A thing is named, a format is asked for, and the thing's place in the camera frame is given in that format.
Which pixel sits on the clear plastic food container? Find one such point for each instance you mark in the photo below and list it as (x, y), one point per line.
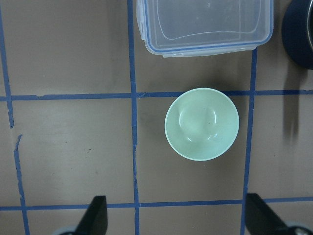
(191, 28)

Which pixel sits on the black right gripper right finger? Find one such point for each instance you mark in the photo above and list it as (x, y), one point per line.
(260, 219)

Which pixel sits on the light green bowl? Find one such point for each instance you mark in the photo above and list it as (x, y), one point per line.
(201, 124)

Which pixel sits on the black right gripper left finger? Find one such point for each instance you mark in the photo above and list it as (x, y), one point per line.
(95, 219)

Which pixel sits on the dark blue saucepan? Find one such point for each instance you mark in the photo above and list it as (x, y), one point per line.
(297, 32)

